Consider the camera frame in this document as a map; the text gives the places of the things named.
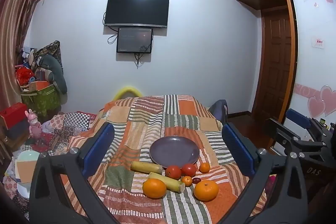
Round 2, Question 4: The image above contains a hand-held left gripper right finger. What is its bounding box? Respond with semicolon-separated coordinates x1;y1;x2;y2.
221;123;309;224

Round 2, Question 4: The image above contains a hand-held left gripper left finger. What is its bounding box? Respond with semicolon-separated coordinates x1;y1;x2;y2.
29;123;124;224

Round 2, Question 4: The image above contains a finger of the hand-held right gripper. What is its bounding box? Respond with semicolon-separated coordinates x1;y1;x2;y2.
264;118;326;159
286;108;328;142

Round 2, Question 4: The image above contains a dark yellow sugarcane piece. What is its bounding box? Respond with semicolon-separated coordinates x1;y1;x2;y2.
131;161;164;175

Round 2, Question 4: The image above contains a red tomato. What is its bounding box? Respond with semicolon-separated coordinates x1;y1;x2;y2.
165;165;182;180
181;164;197;177

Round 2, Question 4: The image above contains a large orange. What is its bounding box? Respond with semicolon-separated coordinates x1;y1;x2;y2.
194;180;219;202
142;178;167;199

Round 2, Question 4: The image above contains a purple plate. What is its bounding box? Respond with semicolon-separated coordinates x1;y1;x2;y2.
149;135;200;165

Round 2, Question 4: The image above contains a pale yellow sugarcane piece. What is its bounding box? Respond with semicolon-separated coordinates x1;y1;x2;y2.
148;172;185;192

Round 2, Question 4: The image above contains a floral patchwork quilt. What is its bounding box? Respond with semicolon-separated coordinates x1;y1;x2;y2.
4;111;105;216

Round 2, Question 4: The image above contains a striped patchwork blanket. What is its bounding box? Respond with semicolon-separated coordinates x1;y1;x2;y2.
59;94;268;224

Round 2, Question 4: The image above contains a brown wooden door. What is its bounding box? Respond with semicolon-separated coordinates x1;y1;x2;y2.
259;7;294;119

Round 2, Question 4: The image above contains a pink plush toy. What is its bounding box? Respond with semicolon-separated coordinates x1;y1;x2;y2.
25;109;42;139

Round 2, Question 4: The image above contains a green storage box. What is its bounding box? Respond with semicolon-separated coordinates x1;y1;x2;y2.
21;84;62;117

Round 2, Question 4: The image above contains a mint and tan board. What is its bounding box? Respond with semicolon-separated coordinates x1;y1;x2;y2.
14;151;40;185

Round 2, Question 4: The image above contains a grey plush toy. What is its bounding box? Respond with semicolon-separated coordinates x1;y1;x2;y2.
37;55;68;94

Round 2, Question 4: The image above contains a red box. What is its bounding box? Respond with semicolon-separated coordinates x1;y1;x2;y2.
0;103;28;122

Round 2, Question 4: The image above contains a red plastic bag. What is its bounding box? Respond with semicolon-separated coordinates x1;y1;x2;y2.
16;65;34;86

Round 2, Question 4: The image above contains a dark patterned cushion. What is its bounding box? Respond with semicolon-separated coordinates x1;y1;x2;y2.
35;40;63;75

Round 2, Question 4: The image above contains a small black monitor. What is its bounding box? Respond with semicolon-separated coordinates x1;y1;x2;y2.
116;27;153;54

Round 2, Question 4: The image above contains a brown striped curtain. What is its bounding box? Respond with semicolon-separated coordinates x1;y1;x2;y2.
0;0;53;159

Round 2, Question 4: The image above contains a yellow ring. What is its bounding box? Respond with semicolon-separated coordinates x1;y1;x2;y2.
114;85;142;100

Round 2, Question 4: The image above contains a white wall label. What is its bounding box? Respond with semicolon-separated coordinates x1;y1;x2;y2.
311;36;327;49

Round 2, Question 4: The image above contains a black monitor cable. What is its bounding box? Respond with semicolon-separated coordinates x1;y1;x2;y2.
134;53;145;68

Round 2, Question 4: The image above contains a black wall television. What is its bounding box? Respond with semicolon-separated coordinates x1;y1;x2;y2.
104;0;170;29

